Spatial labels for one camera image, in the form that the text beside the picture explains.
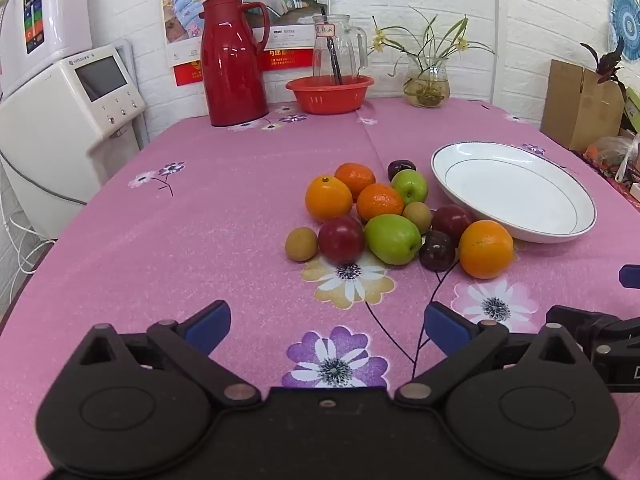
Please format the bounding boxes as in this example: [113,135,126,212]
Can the glass vase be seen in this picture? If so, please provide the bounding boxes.
[403,55,451,109]

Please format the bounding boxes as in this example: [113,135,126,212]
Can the brown kiwi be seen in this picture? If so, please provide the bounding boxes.
[284,227,319,262]

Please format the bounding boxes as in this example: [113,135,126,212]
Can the black stirring stick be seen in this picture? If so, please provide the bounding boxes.
[320,7,343,86]

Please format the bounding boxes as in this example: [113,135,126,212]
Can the grey hose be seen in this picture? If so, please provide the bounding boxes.
[0,152,88,207]

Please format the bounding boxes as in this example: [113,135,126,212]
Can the large green apple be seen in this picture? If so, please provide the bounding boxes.
[363,214,423,266]

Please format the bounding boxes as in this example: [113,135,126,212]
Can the dark purple plant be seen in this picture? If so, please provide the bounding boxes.
[580,37,628,96]

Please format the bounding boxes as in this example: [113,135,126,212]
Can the white appliance with screen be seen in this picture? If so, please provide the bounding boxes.
[0,42,147,241]

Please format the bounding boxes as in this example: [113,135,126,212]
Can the clear plastic bag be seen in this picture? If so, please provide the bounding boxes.
[585,132,640,183]

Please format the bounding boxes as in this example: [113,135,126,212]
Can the red plastic basin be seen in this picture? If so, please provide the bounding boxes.
[285,75,375,115]

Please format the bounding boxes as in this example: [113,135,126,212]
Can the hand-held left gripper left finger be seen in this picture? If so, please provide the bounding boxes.
[74,300,262,407]

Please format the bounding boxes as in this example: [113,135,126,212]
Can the yellow fruit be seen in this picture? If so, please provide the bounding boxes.
[402,201,433,235]

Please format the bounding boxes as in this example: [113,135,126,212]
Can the small tangerine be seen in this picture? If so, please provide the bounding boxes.
[356,183,405,224]
[334,162,377,201]

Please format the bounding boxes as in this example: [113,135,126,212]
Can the white plate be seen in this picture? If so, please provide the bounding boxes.
[431,141,598,245]

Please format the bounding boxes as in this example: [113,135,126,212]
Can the large navel orange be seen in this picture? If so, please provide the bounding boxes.
[305,174,354,224]

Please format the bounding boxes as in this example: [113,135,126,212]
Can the red thermos jug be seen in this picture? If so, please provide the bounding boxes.
[200,0,271,128]

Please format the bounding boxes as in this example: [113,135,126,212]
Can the green box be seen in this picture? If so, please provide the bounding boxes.
[620,87,640,136]

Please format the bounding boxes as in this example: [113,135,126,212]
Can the cardboard box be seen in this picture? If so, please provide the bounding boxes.
[540,59,626,153]

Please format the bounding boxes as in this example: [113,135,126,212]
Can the white wall appliance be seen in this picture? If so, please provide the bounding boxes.
[0,0,94,96]

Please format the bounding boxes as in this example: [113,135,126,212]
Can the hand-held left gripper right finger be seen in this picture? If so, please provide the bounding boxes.
[394,302,588,406]

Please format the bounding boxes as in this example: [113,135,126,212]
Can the red plum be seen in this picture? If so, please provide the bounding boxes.
[318,215,366,265]
[431,204,477,243]

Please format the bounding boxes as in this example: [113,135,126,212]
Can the green flowering plant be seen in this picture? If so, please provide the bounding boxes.
[367,6,496,106]

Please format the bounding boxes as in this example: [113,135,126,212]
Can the pink floral tablecloth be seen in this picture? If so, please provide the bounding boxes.
[0,97,640,480]

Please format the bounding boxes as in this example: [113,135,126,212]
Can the blue patterned round decoration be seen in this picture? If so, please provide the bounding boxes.
[607,0,640,63]

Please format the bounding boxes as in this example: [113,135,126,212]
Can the glass pitcher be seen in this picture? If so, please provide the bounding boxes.
[312,14,369,86]

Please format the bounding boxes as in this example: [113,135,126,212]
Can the white cable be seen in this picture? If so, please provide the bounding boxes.
[0,207,58,281]

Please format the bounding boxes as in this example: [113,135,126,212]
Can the small green apple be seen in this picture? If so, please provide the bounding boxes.
[390,169,430,206]

